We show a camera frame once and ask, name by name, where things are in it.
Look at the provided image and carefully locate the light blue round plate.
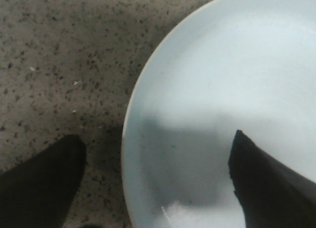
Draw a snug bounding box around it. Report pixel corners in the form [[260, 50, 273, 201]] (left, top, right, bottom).
[[121, 0, 316, 228]]

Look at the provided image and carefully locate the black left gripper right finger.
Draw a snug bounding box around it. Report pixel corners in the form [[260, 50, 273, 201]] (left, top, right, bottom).
[[228, 130, 316, 228]]

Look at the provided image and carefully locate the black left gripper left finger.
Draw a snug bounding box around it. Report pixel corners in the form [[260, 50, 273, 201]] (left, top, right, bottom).
[[0, 135, 86, 228]]

